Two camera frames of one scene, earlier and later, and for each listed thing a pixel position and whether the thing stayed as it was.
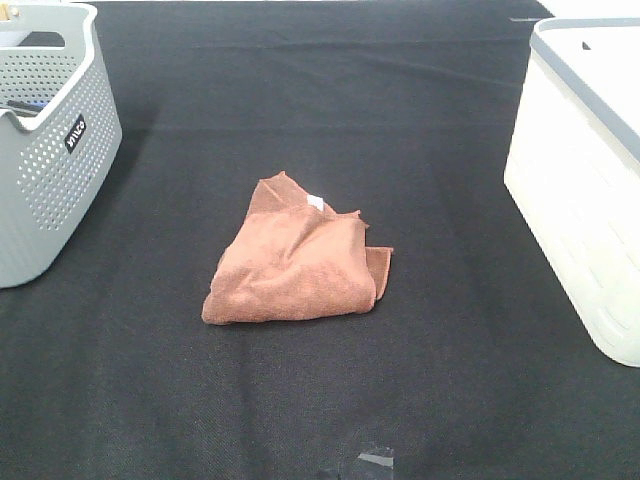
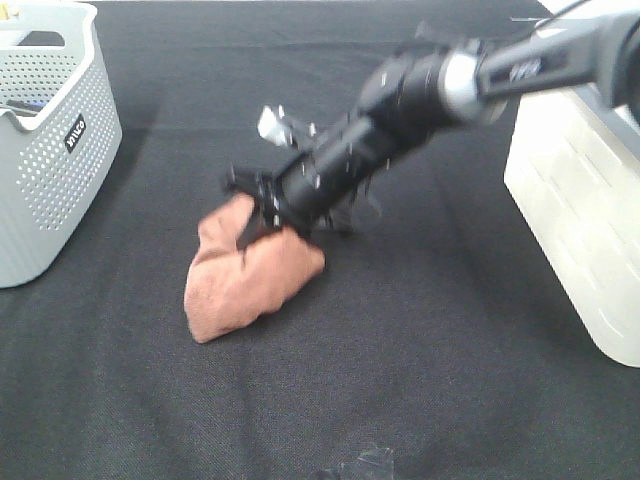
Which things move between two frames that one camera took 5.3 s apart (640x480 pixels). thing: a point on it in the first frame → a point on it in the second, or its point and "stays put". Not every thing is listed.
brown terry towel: x=293 y=257 → x=228 y=284
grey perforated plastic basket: x=53 y=163 stays put
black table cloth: x=471 y=366 stays put
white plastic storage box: x=573 y=170 stays put
